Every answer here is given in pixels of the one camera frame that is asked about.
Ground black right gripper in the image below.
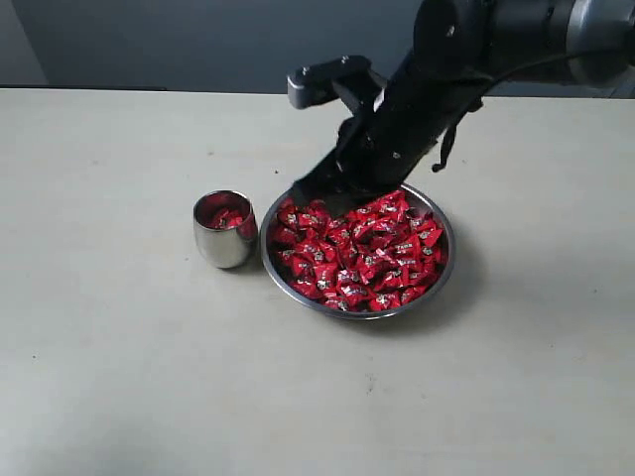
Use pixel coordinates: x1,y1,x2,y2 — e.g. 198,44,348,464
290,59,484,217

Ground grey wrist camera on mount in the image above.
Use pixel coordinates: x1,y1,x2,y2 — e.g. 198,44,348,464
287,56,387,115

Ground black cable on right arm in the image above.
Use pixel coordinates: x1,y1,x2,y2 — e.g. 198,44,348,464
430,49,596,175

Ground stainless steel cup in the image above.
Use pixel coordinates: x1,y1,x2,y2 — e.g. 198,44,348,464
192,189,258,270

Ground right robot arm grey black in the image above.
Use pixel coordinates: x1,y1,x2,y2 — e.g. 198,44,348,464
288,0,634,216

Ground pile of red wrapped candies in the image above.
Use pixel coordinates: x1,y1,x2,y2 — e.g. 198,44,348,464
270,190,445,313

